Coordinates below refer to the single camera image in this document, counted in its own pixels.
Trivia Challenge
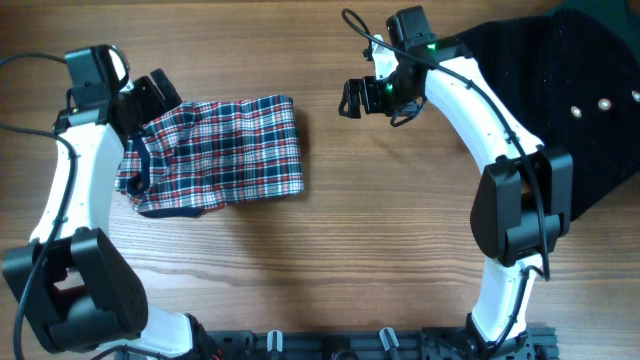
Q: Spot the plaid sleeveless dress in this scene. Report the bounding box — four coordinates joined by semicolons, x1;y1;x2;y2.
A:
115;94;304;218

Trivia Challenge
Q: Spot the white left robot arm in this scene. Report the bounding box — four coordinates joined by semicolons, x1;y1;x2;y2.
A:
2;65;218;359

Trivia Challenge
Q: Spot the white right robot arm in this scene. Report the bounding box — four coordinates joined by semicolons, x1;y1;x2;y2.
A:
339;41;573;359

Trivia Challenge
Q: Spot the black knit jacket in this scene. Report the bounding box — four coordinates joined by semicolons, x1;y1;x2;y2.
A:
458;8;639;219

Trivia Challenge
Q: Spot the green garment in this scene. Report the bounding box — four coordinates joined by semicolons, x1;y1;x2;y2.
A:
548;0;639;48

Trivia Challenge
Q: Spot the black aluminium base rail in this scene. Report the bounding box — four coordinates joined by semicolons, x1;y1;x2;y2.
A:
114;327;559;360

